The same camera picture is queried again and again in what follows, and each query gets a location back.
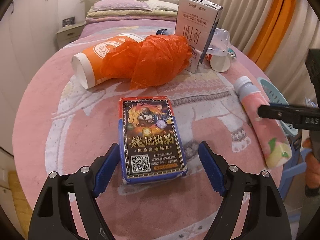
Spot pink peach drink bottle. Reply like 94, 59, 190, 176
234, 76, 292, 169

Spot clear plastic cup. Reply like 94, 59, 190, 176
207, 28, 230, 56

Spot playing card box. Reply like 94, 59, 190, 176
118, 96, 188, 185

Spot white milk carton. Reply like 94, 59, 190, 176
175, 0, 223, 74

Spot orange white paper cup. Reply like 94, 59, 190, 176
71, 33, 144, 89

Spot orange plastic bag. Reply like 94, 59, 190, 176
100, 35, 192, 90

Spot light blue laundry basket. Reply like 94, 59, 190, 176
257, 77, 298, 137

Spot orange curtain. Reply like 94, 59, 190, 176
248, 0, 296, 71

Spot beige curtain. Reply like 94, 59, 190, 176
210, 0, 319, 105

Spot pink elephant blanket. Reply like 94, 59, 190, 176
12, 27, 265, 239

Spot white pillow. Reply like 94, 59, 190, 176
144, 0, 178, 12

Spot beige nightstand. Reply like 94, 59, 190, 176
56, 22, 84, 49

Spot white wardrobe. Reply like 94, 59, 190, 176
1, 0, 59, 154

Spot purple bed cover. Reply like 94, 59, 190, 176
80, 19, 176, 38

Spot beige folded quilt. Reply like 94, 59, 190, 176
85, 9, 178, 24

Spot purple pillow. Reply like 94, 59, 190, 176
91, 0, 152, 11

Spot small photo frame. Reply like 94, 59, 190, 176
62, 16, 75, 27

